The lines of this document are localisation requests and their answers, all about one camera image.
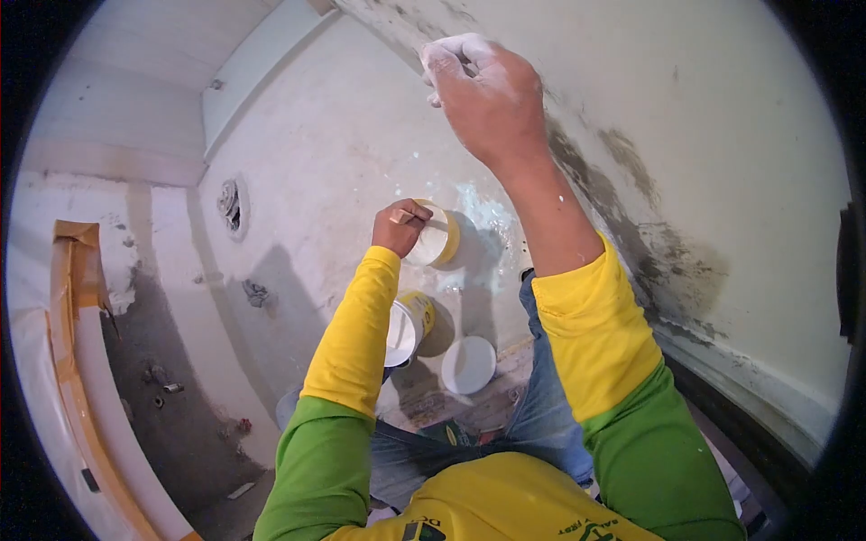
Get person's right hand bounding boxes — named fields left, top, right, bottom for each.
left=419, top=33, right=553, bottom=174

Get person's left hand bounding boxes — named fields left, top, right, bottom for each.
left=371, top=198, right=434, bottom=259

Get person's left fingers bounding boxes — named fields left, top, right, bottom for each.
left=388, top=199, right=434, bottom=227

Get person's right fingers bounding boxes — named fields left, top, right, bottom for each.
left=419, top=33, right=505, bottom=109

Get small yellow putty tub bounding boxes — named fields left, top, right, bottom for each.
left=405, top=199, right=461, bottom=269

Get yellow labelled white bucket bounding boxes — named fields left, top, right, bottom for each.
left=384, top=291, right=437, bottom=369

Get round white bucket lid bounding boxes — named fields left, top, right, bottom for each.
left=441, top=335, right=498, bottom=396

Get green packet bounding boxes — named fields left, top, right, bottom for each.
left=411, top=418, right=474, bottom=449

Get person's legs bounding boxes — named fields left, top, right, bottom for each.
left=276, top=269, right=598, bottom=511

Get person's body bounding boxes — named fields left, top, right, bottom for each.
left=252, top=358, right=747, bottom=541

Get round wall opening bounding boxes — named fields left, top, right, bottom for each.
left=216, top=177, right=251, bottom=242

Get taped door frame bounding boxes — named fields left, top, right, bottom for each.
left=45, top=219, right=204, bottom=541

